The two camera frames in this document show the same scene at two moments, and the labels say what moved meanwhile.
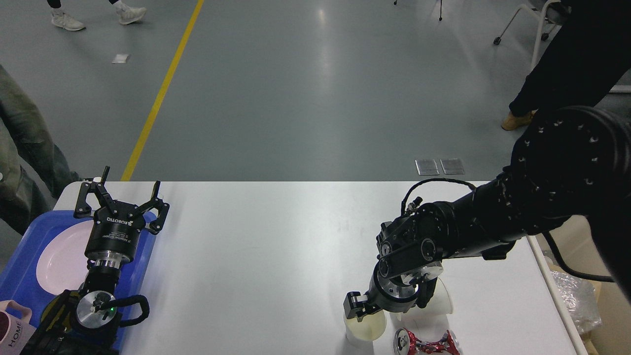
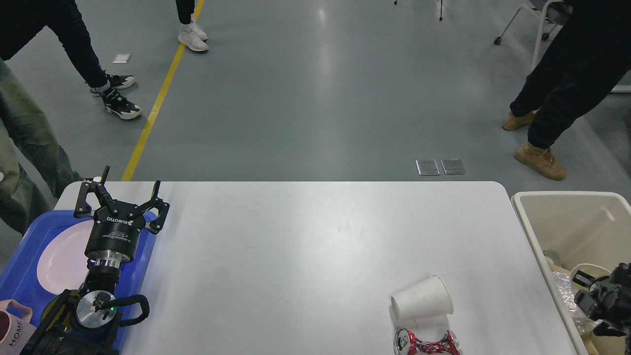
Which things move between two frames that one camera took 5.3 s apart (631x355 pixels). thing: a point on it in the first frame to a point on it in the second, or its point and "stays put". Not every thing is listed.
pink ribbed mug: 15,333 stays put
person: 126,14 to 191,35
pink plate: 63,265 stays put
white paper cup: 438,307 stays put
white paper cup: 372,327 to 590,269
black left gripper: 116,225 stays put
